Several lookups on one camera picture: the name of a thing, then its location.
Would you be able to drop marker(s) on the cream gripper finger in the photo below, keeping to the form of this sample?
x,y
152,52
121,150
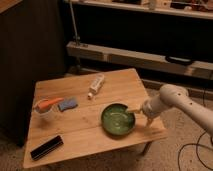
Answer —
x,y
131,110
149,122

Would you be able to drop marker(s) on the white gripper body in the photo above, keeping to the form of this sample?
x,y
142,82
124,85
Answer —
x,y
153,107

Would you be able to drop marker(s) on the green ceramic bowl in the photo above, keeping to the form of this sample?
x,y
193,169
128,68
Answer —
x,y
115,120

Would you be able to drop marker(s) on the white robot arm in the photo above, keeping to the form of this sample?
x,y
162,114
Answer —
x,y
176,96

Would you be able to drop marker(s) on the long grey case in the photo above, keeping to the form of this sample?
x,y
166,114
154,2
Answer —
x,y
196,69

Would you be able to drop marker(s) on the white tube with cap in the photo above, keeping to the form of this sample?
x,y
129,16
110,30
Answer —
x,y
96,85

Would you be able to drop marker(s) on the wooden folding table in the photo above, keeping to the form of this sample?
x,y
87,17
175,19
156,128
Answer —
x,y
80,128

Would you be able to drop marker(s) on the blue sponge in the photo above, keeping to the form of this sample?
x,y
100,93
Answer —
x,y
67,104

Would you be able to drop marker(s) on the black rectangular box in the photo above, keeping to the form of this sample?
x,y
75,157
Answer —
x,y
46,148

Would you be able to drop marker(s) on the orange carrot toy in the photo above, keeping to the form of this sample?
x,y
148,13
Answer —
x,y
46,104

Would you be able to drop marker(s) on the wooden shelf board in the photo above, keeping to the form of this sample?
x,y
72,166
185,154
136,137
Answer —
x,y
141,8

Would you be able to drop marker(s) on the metal stand pole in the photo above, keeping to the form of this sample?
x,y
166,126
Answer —
x,y
76,35

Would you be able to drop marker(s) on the black case handle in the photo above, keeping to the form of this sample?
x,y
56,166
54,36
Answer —
x,y
178,61

